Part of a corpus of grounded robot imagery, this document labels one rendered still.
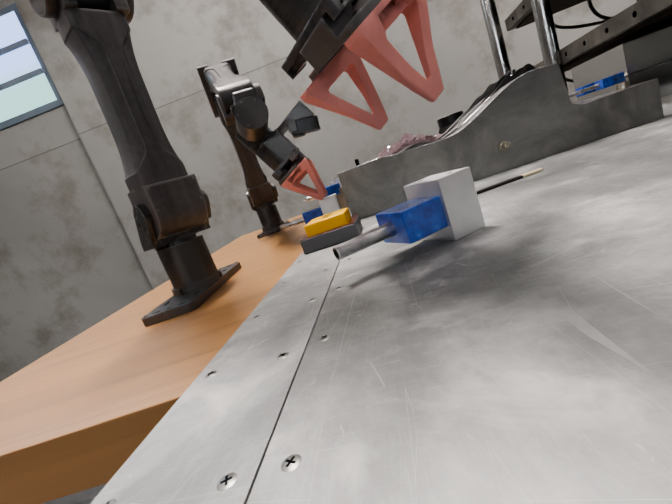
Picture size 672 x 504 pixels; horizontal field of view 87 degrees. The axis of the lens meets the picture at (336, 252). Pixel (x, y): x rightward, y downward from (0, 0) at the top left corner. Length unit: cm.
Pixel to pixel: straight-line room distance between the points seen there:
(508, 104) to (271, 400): 58
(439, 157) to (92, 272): 359
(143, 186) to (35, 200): 363
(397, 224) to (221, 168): 301
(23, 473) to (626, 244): 37
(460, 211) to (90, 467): 31
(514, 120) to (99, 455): 64
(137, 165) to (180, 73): 300
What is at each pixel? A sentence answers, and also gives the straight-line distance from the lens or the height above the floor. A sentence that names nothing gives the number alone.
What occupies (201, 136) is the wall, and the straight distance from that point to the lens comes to 333.
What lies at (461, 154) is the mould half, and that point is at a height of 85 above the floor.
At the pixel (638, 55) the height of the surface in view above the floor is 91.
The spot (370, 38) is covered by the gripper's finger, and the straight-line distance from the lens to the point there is 25.
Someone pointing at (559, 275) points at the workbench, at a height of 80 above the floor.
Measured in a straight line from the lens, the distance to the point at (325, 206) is 70.
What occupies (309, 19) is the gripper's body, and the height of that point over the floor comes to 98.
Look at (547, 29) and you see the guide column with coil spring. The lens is 167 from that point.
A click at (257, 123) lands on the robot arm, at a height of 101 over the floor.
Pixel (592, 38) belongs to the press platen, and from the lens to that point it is 150.
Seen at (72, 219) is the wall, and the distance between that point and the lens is 392.
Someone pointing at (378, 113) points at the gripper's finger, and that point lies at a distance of 36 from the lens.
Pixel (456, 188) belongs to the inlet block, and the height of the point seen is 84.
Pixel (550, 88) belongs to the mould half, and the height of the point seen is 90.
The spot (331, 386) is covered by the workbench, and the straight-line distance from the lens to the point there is 16.
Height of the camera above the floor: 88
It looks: 11 degrees down
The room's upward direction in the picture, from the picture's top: 20 degrees counter-clockwise
